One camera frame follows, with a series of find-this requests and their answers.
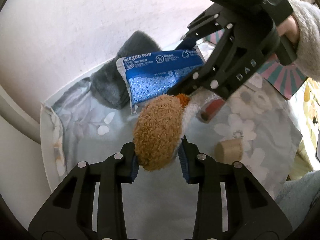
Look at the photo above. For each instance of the grey plush item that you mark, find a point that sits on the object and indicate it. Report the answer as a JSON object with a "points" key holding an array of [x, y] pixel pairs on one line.
{"points": [[112, 80]]}

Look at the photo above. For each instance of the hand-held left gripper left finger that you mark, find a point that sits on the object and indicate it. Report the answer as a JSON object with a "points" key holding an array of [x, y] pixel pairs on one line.
{"points": [[135, 171]]}

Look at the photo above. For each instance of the person's right hand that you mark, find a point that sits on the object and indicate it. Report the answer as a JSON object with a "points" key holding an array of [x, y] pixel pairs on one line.
{"points": [[290, 30]]}

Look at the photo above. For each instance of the pink cardboard box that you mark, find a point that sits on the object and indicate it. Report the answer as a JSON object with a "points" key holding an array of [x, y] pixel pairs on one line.
{"points": [[282, 75]]}

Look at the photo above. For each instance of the brown rectangular tube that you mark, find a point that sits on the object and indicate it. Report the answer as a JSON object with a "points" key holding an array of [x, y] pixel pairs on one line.
{"points": [[212, 108]]}

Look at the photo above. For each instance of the blue wet wipes packet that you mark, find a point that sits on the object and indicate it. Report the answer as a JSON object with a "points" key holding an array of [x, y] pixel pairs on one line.
{"points": [[155, 77]]}

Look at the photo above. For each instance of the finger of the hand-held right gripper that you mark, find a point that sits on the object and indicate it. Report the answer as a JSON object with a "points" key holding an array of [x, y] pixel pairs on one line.
{"points": [[217, 80], [187, 44]]}

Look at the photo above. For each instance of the white fluffy sleeved right forearm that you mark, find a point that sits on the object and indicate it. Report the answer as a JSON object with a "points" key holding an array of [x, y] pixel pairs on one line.
{"points": [[308, 37]]}

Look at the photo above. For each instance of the white wardrobe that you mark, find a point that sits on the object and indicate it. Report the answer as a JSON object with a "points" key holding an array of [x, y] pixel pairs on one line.
{"points": [[15, 130]]}

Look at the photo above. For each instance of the light blue fleece clothing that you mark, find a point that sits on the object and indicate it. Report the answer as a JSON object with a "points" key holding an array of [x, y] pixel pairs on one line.
{"points": [[300, 200]]}

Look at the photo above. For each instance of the brown plush sock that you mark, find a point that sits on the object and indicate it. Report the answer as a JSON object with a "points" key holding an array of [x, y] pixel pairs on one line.
{"points": [[157, 135]]}

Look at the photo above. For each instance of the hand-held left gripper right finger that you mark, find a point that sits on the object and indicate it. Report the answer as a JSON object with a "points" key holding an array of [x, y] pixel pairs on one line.
{"points": [[184, 166]]}

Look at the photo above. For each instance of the floral blue cloth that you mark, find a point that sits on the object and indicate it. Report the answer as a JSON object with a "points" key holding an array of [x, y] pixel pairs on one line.
{"points": [[85, 135]]}

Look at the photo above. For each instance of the wooden cylinder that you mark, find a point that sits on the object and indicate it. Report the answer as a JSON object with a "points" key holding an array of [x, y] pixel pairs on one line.
{"points": [[228, 151]]}

